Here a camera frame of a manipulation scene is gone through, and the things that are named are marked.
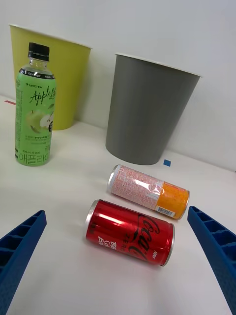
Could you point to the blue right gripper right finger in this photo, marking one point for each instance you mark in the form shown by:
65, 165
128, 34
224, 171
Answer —
216, 246

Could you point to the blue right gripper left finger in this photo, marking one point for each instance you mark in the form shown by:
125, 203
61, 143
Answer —
19, 246

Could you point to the red drink can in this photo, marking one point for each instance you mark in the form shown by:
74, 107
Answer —
123, 229

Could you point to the orange and white drink can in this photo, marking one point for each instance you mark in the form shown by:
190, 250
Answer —
142, 189

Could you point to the green label plastic bottle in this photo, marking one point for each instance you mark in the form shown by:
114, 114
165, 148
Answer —
34, 123

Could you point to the grey plastic waste bin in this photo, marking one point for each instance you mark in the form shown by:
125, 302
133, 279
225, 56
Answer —
147, 110

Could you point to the yellow-green plastic waste bin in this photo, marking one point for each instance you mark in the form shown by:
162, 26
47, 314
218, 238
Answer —
68, 86

